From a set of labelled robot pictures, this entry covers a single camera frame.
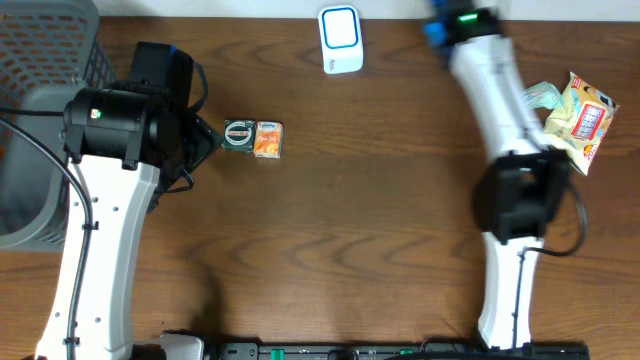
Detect dark green round-label box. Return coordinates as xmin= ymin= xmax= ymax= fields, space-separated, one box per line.
xmin=223 ymin=119 xmax=257 ymax=153

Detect orange tissue pack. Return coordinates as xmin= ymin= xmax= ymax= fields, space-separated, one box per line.
xmin=253 ymin=121 xmax=284 ymax=159

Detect green snack packet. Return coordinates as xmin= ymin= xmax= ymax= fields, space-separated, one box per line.
xmin=523 ymin=81 xmax=564 ymax=110

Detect cream snack bag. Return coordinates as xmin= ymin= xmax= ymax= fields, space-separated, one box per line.
xmin=544 ymin=72 xmax=620 ymax=176

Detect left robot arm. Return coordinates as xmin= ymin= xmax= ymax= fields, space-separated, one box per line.
xmin=35 ymin=42 xmax=223 ymax=359

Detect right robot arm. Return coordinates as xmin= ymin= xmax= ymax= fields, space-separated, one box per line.
xmin=424 ymin=0 xmax=570 ymax=352

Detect white barcode scanner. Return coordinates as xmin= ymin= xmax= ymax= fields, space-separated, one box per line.
xmin=317 ymin=5 xmax=364 ymax=75

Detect grey plastic mesh basket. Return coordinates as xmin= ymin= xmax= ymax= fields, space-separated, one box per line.
xmin=1 ymin=0 xmax=116 ymax=252

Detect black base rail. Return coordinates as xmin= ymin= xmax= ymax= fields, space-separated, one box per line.
xmin=212 ymin=340 xmax=591 ymax=360

